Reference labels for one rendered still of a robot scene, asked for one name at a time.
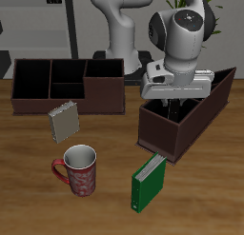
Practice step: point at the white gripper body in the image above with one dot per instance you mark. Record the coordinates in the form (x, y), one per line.
(178, 90)

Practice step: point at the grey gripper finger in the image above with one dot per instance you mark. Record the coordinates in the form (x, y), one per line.
(183, 101)
(164, 102)

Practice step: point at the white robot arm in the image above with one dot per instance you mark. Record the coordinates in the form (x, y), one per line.
(122, 39)

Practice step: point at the dark brown desk caddy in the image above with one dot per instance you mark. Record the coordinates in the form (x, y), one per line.
(178, 134)
(101, 93)

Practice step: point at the green book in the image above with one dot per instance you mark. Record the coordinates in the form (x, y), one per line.
(151, 185)

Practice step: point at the grey book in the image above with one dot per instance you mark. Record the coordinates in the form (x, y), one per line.
(65, 123)

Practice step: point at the red patterned mug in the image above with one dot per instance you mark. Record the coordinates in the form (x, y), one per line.
(82, 178)

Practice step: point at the white shelf unit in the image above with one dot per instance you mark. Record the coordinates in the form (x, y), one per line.
(31, 23)

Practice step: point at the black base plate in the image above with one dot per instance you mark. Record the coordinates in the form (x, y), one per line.
(144, 56)

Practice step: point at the black vertical post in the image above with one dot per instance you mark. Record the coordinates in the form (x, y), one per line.
(71, 26)

